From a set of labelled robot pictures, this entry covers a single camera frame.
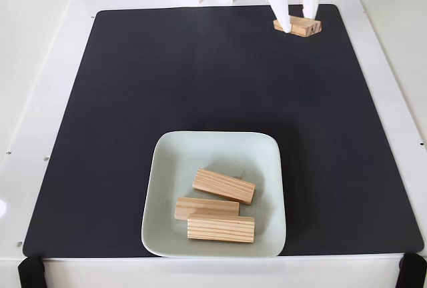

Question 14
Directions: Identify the wooden block with dark lines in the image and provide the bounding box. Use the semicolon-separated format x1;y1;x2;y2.
273;15;324;38

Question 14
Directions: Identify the striped grain wooden block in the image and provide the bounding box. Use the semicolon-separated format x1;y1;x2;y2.
192;167;256;206

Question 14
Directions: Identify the smooth light wooden block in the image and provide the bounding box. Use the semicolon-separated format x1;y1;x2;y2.
174;197;240;221

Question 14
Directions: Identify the striped block with knot end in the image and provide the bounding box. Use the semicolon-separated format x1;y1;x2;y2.
186;213;256;245

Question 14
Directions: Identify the pale square ceramic plate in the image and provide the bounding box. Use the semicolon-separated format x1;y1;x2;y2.
141;130;287;258

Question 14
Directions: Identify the black rubber mat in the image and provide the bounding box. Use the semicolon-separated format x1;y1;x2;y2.
22;3;424;258

